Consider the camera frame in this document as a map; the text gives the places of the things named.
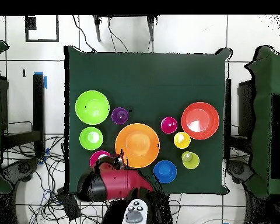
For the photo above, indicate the small pink bowl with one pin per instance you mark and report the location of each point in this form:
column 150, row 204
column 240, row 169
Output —
column 96, row 156

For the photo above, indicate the pink cup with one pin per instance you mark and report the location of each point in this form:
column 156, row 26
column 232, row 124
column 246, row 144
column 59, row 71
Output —
column 169, row 125

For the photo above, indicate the yellow cup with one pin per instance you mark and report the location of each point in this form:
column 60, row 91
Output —
column 182, row 140

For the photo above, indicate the large green bowl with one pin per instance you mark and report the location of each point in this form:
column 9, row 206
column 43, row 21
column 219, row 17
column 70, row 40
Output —
column 92, row 107

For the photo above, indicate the small green bowl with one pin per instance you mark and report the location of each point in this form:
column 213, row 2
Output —
column 91, row 138

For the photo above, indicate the black camera stand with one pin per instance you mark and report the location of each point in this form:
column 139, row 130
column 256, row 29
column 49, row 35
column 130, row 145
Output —
column 98, row 28

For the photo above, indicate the lime yellow-green cup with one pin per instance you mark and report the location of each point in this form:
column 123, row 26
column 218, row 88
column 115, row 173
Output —
column 191, row 161

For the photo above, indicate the purple cup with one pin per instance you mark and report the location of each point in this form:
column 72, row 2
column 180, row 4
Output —
column 119, row 115

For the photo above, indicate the black power strip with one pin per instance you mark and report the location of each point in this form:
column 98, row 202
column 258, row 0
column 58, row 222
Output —
column 68, row 205

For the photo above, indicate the black square frame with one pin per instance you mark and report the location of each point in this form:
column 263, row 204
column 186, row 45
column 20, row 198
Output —
column 30, row 23

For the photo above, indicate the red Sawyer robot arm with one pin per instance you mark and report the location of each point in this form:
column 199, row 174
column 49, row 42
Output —
column 121, row 184

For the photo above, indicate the dark green tablecloth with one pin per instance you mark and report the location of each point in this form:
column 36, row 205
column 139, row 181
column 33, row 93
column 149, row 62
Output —
column 142, row 77

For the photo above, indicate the black metal stand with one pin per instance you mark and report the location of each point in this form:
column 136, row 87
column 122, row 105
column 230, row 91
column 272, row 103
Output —
column 39, row 105

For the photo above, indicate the blue bowl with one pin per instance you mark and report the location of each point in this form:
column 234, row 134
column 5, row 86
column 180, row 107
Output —
column 165, row 171

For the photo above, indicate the wide red-orange bowl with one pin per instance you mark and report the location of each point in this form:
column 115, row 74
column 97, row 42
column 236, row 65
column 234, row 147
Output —
column 200, row 120

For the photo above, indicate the large orange bowl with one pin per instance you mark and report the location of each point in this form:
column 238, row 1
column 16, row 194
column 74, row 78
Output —
column 137, row 142

